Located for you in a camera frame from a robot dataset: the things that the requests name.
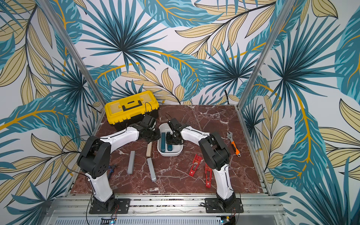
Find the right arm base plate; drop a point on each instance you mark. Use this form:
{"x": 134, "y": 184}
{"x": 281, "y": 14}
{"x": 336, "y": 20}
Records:
{"x": 215, "y": 205}

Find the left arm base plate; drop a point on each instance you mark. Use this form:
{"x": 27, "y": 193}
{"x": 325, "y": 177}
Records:
{"x": 112, "y": 206}

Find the orange handled adjustable wrench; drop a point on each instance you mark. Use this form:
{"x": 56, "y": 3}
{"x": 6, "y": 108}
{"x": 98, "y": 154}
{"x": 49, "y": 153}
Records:
{"x": 230, "y": 137}

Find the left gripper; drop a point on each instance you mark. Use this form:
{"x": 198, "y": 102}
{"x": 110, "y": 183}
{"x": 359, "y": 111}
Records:
{"x": 157, "y": 137}

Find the beige wooden block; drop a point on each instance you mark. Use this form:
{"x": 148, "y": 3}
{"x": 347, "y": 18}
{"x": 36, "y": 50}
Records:
{"x": 149, "y": 150}

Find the aluminium frame post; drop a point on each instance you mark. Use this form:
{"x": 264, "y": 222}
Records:
{"x": 267, "y": 47}
{"x": 61, "y": 31}

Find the red clip right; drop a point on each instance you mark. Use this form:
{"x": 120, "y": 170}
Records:
{"x": 208, "y": 176}

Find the teal block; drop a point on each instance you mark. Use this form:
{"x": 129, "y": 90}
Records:
{"x": 163, "y": 142}
{"x": 169, "y": 146}

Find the grey block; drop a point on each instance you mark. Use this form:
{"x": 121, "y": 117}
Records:
{"x": 131, "y": 163}
{"x": 151, "y": 169}

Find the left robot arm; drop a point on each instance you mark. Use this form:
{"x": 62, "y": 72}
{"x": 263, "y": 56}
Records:
{"x": 94, "y": 158}

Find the yellow black toolbox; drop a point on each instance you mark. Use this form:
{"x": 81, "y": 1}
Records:
{"x": 128, "y": 110}

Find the white rectangular tray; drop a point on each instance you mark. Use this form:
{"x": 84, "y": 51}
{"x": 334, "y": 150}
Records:
{"x": 176, "y": 149}

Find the red clip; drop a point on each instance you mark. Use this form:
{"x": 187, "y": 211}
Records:
{"x": 208, "y": 176}
{"x": 195, "y": 164}

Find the aluminium front rail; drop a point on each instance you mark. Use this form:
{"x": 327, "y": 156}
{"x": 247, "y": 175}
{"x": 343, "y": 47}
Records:
{"x": 169, "y": 209}

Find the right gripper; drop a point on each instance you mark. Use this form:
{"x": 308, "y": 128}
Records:
{"x": 171, "y": 133}

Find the red clip left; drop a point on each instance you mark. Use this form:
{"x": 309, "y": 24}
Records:
{"x": 195, "y": 164}

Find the left aluminium frame post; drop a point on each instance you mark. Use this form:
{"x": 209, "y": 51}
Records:
{"x": 61, "y": 31}

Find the right aluminium frame post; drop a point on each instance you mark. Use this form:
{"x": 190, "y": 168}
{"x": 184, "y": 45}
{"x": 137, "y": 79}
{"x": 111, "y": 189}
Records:
{"x": 267, "y": 47}

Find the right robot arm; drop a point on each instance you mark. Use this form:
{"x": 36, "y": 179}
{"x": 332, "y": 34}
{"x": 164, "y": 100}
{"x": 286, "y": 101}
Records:
{"x": 215, "y": 154}

